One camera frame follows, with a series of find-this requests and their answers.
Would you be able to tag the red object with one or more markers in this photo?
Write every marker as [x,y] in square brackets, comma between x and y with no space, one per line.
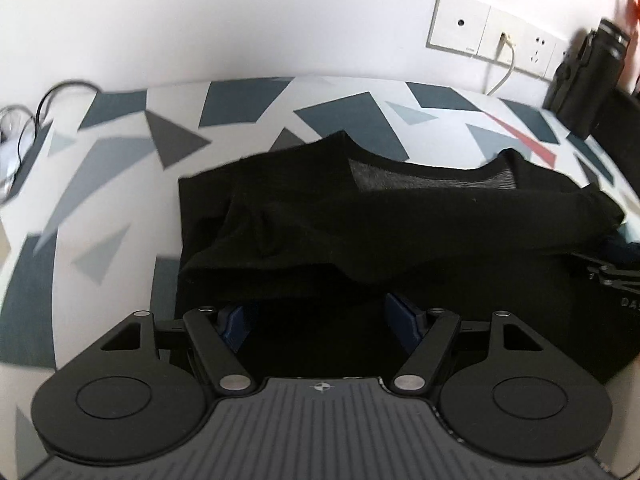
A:
[632,20]

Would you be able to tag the white wall socket panel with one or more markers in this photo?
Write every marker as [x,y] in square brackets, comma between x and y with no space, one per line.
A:
[457,22]

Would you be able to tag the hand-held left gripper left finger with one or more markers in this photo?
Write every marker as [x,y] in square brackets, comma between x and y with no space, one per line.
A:
[232,327]

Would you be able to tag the black sweater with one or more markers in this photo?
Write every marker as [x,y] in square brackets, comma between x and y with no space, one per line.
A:
[350,220]

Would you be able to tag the geometric patterned tablecloth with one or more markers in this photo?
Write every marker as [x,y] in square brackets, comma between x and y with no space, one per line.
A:
[125,200]

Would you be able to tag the white half-hidden wall socket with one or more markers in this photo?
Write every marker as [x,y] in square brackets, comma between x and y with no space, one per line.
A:
[559,60]

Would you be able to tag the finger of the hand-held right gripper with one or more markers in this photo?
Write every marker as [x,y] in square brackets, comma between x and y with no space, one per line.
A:
[617,275]

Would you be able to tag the white five-hole wall socket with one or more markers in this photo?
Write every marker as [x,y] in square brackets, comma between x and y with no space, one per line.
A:
[539,50]

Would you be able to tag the black pouch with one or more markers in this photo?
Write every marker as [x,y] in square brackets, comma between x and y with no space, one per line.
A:
[567,85]

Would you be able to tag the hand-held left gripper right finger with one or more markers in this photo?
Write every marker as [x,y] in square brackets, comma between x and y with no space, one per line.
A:
[402,322]

